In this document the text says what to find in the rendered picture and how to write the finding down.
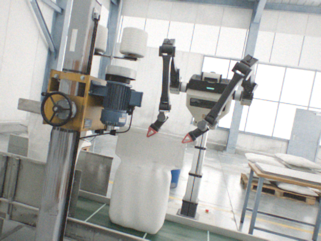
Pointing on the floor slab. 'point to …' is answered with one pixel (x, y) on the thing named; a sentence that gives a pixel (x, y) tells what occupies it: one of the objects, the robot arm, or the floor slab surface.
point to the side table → (274, 213)
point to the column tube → (50, 219)
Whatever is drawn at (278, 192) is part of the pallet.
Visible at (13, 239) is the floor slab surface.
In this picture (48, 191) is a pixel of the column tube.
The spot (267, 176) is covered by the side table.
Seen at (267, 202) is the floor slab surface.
